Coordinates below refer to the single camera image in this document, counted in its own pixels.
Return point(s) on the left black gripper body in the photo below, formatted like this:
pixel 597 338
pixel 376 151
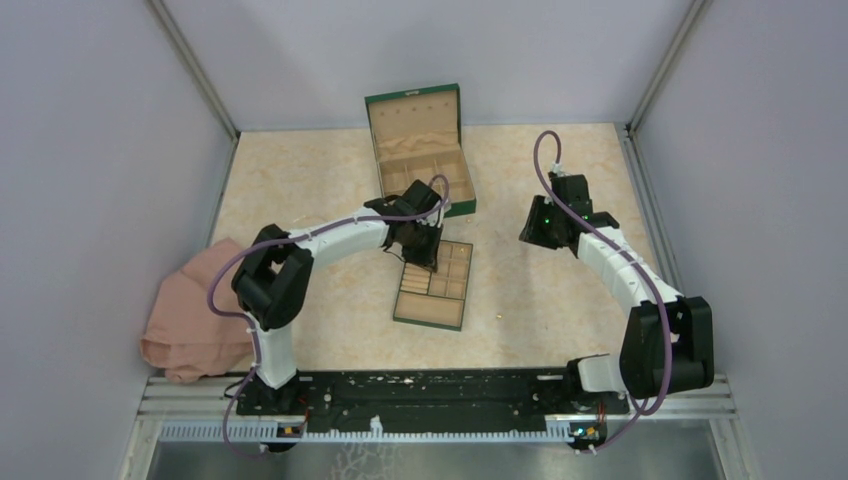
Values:
pixel 421 246

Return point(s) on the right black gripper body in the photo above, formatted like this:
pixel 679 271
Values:
pixel 542 227

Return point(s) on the green jewelry tray insert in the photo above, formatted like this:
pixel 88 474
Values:
pixel 436 300

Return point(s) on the green jewelry box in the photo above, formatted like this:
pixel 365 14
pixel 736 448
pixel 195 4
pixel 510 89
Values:
pixel 417 134

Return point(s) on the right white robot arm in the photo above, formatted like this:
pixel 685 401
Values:
pixel 668 340

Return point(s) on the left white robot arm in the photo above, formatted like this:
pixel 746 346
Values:
pixel 272 276

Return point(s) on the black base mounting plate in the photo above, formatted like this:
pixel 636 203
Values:
pixel 447 401

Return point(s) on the pink cloth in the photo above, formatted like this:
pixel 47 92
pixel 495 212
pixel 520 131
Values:
pixel 183 337

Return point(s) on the aluminium frame rail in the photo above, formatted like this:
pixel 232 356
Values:
pixel 163 401

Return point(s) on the white cable duct strip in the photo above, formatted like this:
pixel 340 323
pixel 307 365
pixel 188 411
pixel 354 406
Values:
pixel 269 431

